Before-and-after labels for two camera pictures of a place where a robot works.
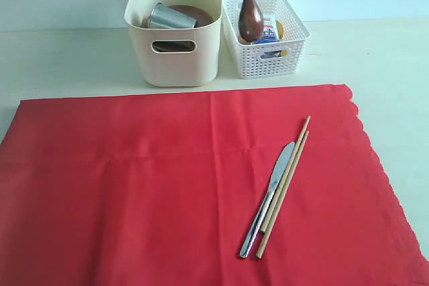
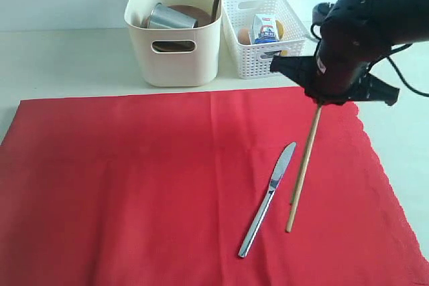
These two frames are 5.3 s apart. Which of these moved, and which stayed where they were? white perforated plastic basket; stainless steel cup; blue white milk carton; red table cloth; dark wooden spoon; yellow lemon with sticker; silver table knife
Moved: dark wooden spoon
Stayed: red table cloth; yellow lemon with sticker; blue white milk carton; stainless steel cup; white perforated plastic basket; silver table knife
